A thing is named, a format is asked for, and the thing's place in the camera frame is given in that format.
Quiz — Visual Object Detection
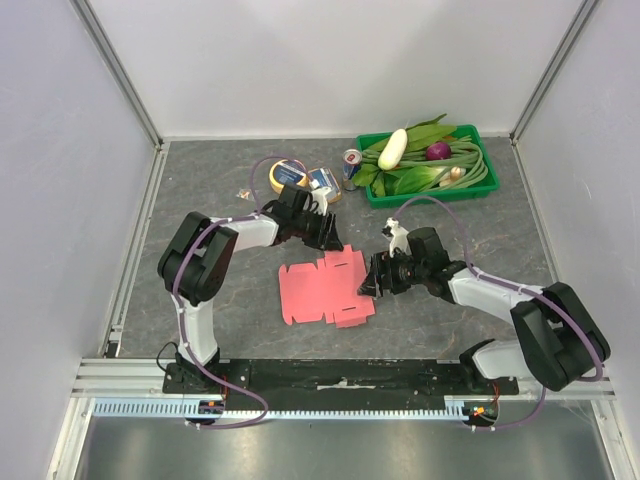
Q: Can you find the red blue drink can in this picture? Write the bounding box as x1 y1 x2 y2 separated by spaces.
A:
342 149 362 191

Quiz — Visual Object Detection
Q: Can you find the mushroom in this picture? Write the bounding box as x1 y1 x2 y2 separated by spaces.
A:
439 167 466 187

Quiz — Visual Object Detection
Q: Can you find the green long beans bundle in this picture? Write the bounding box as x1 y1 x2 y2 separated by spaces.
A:
360 133 490 190

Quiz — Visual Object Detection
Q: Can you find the green plastic tray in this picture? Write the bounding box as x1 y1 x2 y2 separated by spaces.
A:
356 125 500 209

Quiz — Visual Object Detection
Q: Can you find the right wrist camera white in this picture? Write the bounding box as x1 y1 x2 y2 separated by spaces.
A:
382 217 409 258

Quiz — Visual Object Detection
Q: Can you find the purple cable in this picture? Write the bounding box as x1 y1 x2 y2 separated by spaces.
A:
392 196 606 434
169 156 310 430

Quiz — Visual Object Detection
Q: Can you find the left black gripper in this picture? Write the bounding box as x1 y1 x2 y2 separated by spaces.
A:
292 207 343 253

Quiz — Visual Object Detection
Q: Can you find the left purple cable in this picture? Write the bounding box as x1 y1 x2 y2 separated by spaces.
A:
169 156 310 430

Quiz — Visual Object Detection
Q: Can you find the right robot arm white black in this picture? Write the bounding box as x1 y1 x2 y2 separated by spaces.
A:
358 219 611 394

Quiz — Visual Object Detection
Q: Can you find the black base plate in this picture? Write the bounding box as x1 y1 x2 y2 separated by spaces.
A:
162 359 519 410

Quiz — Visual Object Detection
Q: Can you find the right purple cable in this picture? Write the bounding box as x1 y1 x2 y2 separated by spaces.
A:
392 196 606 434

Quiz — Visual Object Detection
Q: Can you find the small clear plastic bag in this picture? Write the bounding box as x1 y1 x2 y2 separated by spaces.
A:
237 189 254 201

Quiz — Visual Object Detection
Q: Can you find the green leafy vegetable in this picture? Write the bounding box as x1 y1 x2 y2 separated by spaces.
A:
353 114 457 198

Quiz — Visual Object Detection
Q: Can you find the yellow tape roll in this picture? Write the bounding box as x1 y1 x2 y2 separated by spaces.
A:
269 159 308 194

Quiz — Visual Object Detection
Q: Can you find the pink cardboard box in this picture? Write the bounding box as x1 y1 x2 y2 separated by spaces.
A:
278 245 375 328

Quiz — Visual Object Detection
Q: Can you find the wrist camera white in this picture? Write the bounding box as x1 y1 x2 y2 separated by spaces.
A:
309 187 332 216
382 217 409 258

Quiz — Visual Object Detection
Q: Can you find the grey cable duct rail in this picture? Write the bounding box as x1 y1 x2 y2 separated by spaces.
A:
93 398 469 421

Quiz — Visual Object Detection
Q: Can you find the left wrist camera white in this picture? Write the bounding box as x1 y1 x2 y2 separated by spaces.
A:
309 187 332 216

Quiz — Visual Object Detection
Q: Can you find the white cucumber vegetable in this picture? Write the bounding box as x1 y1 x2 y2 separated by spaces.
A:
377 129 408 171

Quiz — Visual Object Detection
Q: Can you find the purple onion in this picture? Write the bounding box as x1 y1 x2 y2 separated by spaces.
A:
425 141 452 161

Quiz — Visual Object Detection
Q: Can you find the orange blue sponge block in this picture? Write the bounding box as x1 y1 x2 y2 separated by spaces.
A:
308 167 342 204

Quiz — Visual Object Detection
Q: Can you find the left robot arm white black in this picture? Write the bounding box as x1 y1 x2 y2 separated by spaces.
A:
157 185 344 393

